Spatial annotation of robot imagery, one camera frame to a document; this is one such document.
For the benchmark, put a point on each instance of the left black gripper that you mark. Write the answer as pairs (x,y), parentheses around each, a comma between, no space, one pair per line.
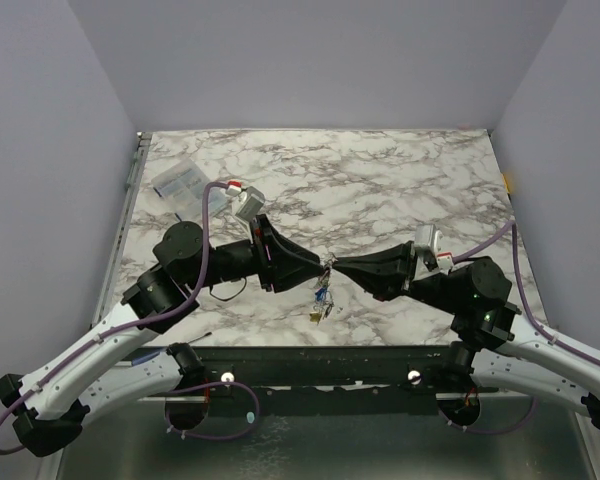
(300,264)

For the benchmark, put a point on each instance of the clear plastic organizer box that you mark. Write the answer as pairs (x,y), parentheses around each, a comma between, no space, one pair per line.
(181,188)

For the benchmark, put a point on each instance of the keyring bunch with keys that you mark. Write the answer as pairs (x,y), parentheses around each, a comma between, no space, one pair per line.
(323,297)

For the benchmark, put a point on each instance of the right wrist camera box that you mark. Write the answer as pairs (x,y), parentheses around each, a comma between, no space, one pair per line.
(427,245)

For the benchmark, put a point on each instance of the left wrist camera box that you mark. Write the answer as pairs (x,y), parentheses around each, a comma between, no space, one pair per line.
(248,204)

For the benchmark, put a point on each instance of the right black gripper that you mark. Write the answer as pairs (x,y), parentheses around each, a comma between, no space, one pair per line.
(407,270)

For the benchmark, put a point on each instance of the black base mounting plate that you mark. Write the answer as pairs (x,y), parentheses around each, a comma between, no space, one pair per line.
(290,381)

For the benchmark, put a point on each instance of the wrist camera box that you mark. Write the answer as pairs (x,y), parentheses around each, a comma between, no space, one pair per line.
(427,245)
(248,204)

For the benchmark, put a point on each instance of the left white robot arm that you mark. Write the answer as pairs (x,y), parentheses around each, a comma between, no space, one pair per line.
(50,406)

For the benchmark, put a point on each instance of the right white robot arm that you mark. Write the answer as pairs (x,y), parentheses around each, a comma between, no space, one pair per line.
(498,345)

